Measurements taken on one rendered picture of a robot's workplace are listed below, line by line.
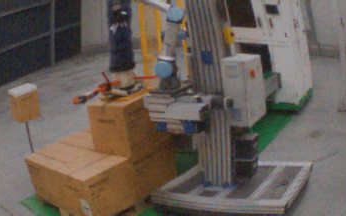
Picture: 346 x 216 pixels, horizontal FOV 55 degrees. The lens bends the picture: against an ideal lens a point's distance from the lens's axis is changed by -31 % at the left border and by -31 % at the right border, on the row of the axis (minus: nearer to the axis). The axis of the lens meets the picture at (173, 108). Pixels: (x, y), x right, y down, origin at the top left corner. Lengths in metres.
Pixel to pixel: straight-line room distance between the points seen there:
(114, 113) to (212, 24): 1.01
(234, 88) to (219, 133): 0.39
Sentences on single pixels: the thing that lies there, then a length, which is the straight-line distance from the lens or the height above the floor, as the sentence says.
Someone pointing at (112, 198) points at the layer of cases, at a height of 0.28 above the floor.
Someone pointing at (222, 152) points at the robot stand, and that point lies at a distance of 3.41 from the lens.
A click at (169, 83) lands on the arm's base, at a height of 1.08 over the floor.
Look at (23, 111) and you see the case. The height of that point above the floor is 0.76.
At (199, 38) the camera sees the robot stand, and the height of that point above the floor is 1.38.
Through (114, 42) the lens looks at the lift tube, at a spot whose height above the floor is 1.41.
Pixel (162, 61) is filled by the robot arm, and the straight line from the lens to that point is 3.09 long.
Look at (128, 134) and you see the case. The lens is 3.46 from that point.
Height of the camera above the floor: 1.72
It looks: 14 degrees down
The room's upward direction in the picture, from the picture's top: 7 degrees counter-clockwise
